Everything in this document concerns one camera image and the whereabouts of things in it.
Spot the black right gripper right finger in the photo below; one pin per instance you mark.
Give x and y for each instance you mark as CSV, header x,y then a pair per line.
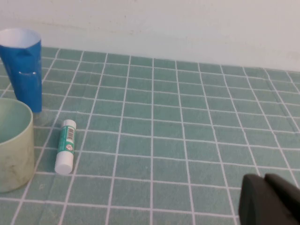
x,y
288,201

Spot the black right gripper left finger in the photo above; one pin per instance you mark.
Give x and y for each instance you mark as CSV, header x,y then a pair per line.
x,y
255,204

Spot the green plastic cup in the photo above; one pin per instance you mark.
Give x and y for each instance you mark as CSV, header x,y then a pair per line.
x,y
14,164

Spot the green checked tablecloth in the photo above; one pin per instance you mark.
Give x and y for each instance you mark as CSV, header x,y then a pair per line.
x,y
164,140

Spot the white green glue stick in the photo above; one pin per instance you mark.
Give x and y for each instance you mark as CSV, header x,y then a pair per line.
x,y
66,140

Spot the blue paper cone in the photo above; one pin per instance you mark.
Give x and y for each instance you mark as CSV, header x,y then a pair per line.
x,y
25,82

